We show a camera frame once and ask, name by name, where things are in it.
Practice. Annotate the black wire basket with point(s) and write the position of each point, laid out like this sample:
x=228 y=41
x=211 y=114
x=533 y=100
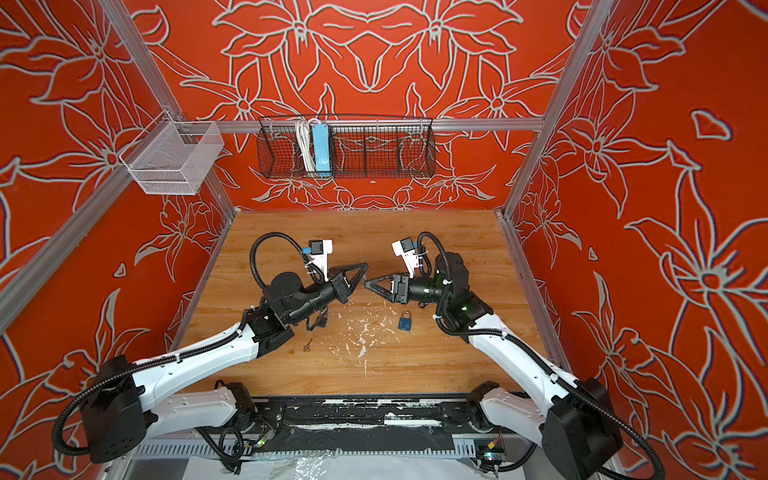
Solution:
x=361 y=147

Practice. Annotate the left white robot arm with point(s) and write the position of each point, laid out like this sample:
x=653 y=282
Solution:
x=113 y=415

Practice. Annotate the clear plastic bin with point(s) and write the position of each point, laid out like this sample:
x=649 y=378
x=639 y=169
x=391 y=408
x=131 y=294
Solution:
x=168 y=161

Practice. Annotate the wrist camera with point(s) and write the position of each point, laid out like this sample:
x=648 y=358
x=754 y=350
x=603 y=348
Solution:
x=408 y=250
x=317 y=253

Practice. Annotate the light blue box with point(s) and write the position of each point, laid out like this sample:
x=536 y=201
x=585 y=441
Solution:
x=321 y=144

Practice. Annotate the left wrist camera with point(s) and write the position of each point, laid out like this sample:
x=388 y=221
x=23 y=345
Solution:
x=317 y=253

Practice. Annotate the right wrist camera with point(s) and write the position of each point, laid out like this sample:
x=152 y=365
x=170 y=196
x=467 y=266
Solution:
x=408 y=250

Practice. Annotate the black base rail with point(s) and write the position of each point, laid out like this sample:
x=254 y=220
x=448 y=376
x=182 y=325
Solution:
x=368 y=424

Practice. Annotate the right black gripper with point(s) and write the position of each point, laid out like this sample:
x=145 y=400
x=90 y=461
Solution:
x=402 y=294

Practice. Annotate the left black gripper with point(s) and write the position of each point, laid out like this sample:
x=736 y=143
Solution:
x=340 y=285

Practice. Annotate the blue padlock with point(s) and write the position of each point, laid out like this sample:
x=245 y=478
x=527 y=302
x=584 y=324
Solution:
x=405 y=321

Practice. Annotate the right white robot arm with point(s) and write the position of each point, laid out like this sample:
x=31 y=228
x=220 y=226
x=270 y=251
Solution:
x=571 y=420

